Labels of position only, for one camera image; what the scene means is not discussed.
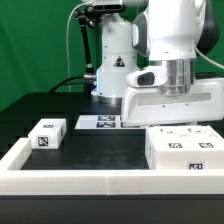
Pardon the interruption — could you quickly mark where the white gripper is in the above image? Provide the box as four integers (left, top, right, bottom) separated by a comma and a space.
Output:
121, 78, 224, 126

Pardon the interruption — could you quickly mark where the white cabinet body box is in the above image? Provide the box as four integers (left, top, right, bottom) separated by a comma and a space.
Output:
145, 126, 224, 170

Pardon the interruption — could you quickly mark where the white cabinet top block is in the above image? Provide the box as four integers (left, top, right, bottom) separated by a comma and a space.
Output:
28, 118, 67, 149

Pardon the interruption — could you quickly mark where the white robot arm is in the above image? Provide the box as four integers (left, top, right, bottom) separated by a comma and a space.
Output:
82, 0, 224, 126

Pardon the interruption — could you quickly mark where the white base tag plate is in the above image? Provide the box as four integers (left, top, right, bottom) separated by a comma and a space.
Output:
75, 115, 142, 130

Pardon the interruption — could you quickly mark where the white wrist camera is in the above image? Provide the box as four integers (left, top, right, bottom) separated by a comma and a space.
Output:
126, 66, 168, 88

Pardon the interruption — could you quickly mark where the black cable bundle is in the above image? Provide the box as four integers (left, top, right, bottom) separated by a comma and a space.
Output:
48, 75, 98, 94

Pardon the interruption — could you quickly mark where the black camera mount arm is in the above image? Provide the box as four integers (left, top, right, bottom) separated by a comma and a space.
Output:
75, 3, 126, 76

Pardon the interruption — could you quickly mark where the white camera cable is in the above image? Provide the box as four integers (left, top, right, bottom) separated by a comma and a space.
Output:
65, 2, 87, 93

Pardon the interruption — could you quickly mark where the white U-shaped obstacle wall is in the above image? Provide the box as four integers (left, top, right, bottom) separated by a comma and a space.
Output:
0, 138, 224, 195

